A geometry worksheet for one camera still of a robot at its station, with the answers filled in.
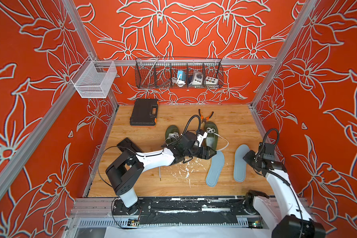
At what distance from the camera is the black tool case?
1.05m

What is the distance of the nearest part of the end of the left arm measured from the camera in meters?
0.64

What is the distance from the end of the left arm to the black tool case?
0.43m
